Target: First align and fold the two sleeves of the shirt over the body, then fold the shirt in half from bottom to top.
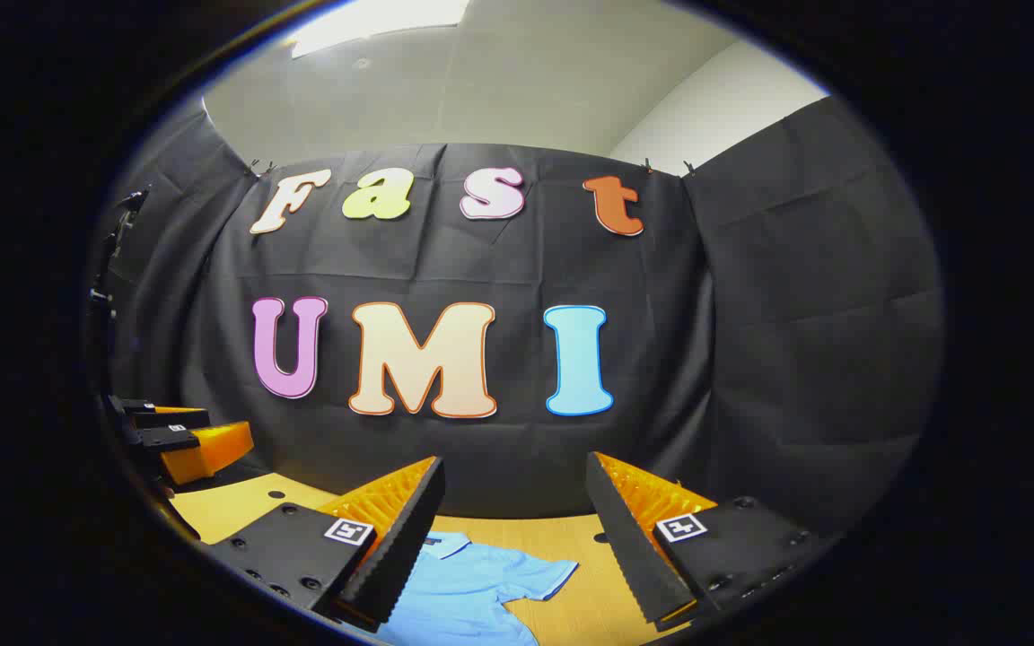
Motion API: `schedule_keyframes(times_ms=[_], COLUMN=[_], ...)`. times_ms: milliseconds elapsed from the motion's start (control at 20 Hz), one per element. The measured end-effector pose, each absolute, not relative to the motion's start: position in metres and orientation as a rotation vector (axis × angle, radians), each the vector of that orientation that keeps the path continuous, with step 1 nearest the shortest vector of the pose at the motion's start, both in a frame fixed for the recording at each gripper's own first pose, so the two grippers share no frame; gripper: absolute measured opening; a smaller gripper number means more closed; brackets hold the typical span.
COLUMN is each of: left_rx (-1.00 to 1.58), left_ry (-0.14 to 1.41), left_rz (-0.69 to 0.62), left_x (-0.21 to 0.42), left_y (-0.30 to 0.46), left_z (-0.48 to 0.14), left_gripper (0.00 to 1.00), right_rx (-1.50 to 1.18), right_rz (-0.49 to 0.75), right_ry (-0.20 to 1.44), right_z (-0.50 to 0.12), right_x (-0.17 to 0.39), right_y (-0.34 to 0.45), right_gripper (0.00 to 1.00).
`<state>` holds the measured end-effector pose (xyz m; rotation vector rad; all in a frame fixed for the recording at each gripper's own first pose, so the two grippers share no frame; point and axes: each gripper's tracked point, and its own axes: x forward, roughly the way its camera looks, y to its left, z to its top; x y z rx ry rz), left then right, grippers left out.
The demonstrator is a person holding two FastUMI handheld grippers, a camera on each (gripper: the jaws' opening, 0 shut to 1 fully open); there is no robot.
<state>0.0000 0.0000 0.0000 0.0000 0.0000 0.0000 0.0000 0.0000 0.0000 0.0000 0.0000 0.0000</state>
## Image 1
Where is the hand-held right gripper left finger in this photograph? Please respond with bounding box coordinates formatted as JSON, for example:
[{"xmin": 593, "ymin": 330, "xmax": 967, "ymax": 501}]
[{"xmin": 203, "ymin": 454, "xmax": 448, "ymax": 629}]

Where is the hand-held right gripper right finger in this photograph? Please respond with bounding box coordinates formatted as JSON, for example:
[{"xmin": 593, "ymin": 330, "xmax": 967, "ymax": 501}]
[{"xmin": 584, "ymin": 450, "xmax": 838, "ymax": 629}]

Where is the light blue T-shirt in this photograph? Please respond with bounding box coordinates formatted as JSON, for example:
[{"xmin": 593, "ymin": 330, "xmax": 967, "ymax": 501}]
[{"xmin": 372, "ymin": 531, "xmax": 579, "ymax": 646}]

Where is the black backdrop cloth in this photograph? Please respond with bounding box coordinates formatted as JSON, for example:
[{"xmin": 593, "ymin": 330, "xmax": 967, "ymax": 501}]
[{"xmin": 100, "ymin": 94, "xmax": 944, "ymax": 539}]

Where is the ceiling light panel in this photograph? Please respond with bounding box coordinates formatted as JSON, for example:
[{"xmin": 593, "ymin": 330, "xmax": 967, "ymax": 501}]
[{"xmin": 288, "ymin": 0, "xmax": 473, "ymax": 59}]

